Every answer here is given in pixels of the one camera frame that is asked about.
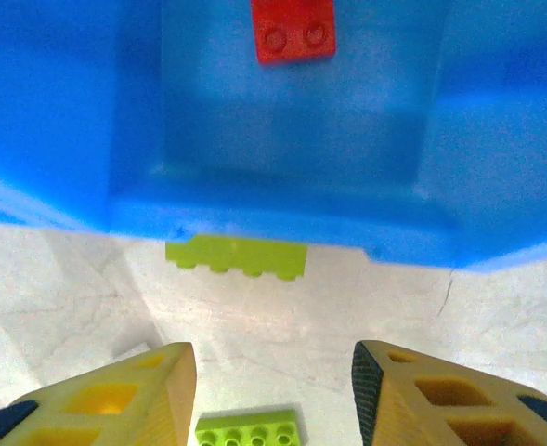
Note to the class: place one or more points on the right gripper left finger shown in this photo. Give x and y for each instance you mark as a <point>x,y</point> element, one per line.
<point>161,399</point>

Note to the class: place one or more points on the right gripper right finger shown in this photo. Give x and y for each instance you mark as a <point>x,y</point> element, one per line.
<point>394,399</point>

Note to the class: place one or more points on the lime green lego brick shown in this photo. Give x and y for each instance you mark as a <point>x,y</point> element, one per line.
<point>250,429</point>
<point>236,258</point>

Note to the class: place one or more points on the red lego brick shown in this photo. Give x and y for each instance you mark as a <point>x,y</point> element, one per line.
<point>291,51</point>

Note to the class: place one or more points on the blue three-compartment plastic bin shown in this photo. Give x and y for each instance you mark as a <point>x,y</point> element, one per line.
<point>273,139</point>

